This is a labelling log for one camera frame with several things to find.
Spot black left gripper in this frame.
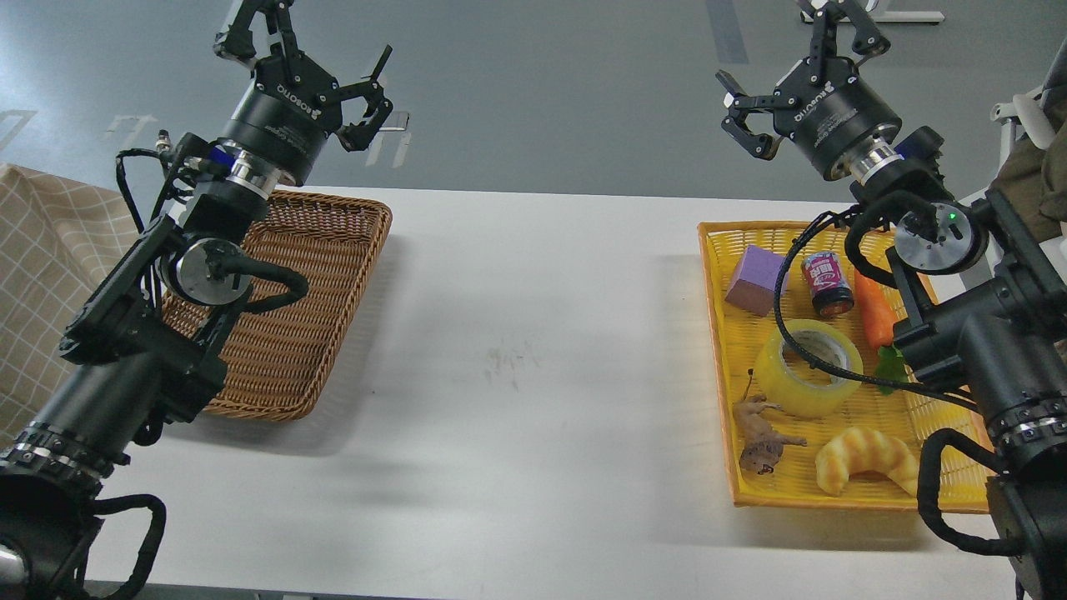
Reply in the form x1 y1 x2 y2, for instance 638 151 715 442
213 0 394 188

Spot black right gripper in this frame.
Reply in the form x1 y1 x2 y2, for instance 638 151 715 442
715 0 904 181

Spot yellow tape roll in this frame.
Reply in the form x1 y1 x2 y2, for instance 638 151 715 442
754 319 864 419

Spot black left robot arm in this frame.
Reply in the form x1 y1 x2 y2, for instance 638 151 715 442
3 1 393 599

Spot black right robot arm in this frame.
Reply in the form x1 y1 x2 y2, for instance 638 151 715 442
716 1 1066 599

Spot white stand base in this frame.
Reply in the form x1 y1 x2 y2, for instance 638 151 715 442
795 1 946 26

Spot small purple drink can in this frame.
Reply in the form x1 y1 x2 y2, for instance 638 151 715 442
803 251 854 318

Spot purple cube block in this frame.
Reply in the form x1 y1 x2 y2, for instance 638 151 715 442
724 244 785 318

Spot white office chair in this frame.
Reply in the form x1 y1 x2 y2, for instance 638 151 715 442
989 83 1064 222

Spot orange toy carrot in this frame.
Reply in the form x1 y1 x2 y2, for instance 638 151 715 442
853 270 909 383

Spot person in olive clothing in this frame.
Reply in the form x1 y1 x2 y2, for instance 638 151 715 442
990 44 1066 243

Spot brown wicker basket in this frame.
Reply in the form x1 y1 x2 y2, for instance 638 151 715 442
205 191 393 422

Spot beige checkered cloth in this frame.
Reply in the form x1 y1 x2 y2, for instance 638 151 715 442
1 163 137 445

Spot yellow plastic basket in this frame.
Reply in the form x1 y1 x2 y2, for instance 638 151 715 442
698 220 996 514

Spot brown toy animal figure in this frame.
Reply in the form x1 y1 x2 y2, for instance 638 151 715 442
732 368 808 476

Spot toy croissant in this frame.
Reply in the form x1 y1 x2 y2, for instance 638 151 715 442
815 427 919 498

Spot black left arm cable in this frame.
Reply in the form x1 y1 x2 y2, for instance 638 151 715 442
75 493 168 600

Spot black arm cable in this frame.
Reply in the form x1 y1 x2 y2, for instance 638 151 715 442
773 208 1026 558
75 493 168 600

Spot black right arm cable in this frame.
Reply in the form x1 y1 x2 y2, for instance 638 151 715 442
773 208 1026 558

